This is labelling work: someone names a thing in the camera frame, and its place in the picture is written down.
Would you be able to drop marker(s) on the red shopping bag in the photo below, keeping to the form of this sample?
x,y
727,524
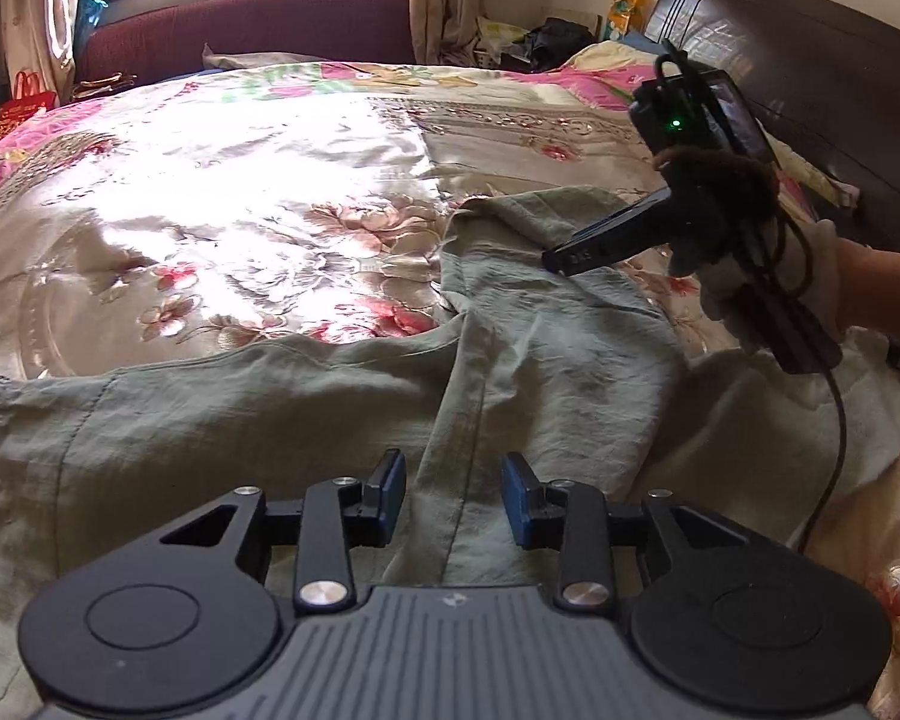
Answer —
x,y
26,105

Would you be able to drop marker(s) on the pink floral quilt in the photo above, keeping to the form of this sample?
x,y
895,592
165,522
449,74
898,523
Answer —
x,y
604,71

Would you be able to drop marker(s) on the maroon upholstered bench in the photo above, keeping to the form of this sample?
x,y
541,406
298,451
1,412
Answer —
x,y
247,30

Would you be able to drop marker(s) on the beige cushion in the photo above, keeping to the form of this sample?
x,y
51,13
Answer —
x,y
255,60

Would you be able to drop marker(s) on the yellow packet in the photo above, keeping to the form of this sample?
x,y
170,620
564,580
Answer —
x,y
624,11

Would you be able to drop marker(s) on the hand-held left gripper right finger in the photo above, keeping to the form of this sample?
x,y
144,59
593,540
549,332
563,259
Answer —
x,y
516,499

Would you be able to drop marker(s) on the black bag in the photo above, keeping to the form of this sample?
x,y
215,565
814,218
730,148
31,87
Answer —
x,y
559,41

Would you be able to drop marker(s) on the green pants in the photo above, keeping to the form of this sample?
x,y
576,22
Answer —
x,y
540,360

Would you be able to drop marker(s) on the person's right forearm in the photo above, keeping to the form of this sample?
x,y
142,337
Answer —
x,y
881,285

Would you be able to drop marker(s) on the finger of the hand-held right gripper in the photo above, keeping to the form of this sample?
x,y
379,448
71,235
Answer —
x,y
557,259

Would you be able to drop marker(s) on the brown woven bag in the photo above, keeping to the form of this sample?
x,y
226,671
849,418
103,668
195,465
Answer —
x,y
105,86

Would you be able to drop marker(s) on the white plastic bag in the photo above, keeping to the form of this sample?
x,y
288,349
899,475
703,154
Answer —
x,y
499,37

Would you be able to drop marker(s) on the floral satin bedspread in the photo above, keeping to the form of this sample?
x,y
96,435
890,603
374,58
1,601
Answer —
x,y
255,187

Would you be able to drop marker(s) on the dark wooden headboard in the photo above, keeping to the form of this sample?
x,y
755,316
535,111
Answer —
x,y
832,67

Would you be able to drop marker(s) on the blue plastic bag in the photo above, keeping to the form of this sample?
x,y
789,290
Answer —
x,y
90,19

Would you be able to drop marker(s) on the person's right hand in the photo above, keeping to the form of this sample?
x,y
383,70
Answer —
x,y
727,195

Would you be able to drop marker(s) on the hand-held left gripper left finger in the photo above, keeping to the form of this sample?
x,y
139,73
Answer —
x,y
390,499

